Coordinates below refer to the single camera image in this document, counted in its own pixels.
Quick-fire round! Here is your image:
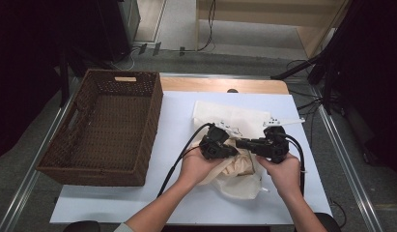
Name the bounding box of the white mesh laundry bag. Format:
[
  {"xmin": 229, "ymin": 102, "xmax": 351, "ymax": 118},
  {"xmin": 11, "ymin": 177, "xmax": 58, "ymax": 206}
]
[{"xmin": 191, "ymin": 100, "xmax": 273, "ymax": 200}]

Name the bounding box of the dark curtain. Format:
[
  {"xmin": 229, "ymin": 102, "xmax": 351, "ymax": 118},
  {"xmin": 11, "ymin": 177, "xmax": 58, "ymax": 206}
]
[
  {"xmin": 0, "ymin": 0, "xmax": 100, "ymax": 162},
  {"xmin": 330, "ymin": 0, "xmax": 397, "ymax": 177}
]

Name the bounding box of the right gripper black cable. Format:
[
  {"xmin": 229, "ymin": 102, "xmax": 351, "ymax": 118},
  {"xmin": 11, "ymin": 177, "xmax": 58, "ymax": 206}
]
[{"xmin": 281, "ymin": 132, "xmax": 307, "ymax": 197}]

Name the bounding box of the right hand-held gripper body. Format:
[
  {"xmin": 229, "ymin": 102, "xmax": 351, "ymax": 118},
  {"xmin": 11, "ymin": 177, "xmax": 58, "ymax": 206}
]
[{"xmin": 250, "ymin": 117, "xmax": 306, "ymax": 163}]

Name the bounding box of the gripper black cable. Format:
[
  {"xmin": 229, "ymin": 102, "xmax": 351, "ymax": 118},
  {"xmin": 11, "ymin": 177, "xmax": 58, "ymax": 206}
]
[
  {"xmin": 281, "ymin": 132, "xmax": 307, "ymax": 197},
  {"xmin": 156, "ymin": 122, "xmax": 216, "ymax": 198}
]

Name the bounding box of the person's left hand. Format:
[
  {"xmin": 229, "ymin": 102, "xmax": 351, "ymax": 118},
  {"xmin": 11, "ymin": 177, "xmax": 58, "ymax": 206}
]
[{"xmin": 178, "ymin": 146, "xmax": 227, "ymax": 189}]

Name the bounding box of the brown wicker basket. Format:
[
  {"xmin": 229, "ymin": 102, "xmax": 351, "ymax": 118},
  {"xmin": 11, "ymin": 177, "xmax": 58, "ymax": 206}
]
[{"xmin": 36, "ymin": 69, "xmax": 164, "ymax": 188}]

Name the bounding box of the dark round object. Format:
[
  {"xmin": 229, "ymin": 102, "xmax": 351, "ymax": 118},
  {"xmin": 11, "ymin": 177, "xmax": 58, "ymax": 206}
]
[
  {"xmin": 62, "ymin": 220, "xmax": 101, "ymax": 232},
  {"xmin": 315, "ymin": 212, "xmax": 343, "ymax": 232}
]

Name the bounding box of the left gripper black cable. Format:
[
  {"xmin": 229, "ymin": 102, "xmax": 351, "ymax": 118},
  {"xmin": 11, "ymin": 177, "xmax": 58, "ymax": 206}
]
[{"xmin": 156, "ymin": 122, "xmax": 216, "ymax": 198}]

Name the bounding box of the beige garment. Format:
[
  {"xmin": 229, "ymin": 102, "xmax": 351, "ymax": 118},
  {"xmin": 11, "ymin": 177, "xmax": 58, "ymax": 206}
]
[{"xmin": 199, "ymin": 138, "xmax": 256, "ymax": 187}]

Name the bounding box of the wooden shelf unit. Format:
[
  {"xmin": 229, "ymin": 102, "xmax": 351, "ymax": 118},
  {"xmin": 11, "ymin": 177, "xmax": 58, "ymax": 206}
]
[{"xmin": 195, "ymin": 0, "xmax": 350, "ymax": 60}]

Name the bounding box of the person's grey clothing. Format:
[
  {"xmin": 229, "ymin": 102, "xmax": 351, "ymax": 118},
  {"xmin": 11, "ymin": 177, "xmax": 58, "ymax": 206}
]
[{"xmin": 113, "ymin": 221, "xmax": 135, "ymax": 232}]

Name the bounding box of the black cabinet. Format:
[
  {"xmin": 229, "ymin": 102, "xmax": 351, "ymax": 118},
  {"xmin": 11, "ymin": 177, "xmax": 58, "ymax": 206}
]
[{"xmin": 96, "ymin": 0, "xmax": 142, "ymax": 63}]

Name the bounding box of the metal frame rail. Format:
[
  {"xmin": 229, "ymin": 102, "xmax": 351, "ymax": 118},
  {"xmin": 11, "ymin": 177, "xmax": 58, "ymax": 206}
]
[
  {"xmin": 315, "ymin": 104, "xmax": 384, "ymax": 232},
  {"xmin": 0, "ymin": 76, "xmax": 81, "ymax": 232}
]

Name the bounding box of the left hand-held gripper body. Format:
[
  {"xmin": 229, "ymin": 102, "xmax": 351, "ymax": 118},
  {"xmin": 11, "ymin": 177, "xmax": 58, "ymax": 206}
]
[{"xmin": 199, "ymin": 120, "xmax": 242, "ymax": 160}]

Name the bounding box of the white floor cable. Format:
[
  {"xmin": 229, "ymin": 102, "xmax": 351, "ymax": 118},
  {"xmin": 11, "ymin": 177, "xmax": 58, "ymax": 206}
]
[{"xmin": 108, "ymin": 46, "xmax": 139, "ymax": 72}]

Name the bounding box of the black hanging cable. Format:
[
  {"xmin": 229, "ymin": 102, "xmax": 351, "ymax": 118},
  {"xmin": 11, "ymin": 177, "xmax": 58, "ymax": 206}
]
[{"xmin": 199, "ymin": 0, "xmax": 217, "ymax": 52}]

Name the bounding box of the person's right hand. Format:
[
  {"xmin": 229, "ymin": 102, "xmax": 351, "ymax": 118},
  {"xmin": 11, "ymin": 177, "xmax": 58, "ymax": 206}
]
[{"xmin": 255, "ymin": 153, "xmax": 302, "ymax": 201}]

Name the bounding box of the black upright stand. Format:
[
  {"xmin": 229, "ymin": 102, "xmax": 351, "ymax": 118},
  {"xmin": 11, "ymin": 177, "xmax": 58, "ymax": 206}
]
[{"xmin": 59, "ymin": 47, "xmax": 71, "ymax": 108}]

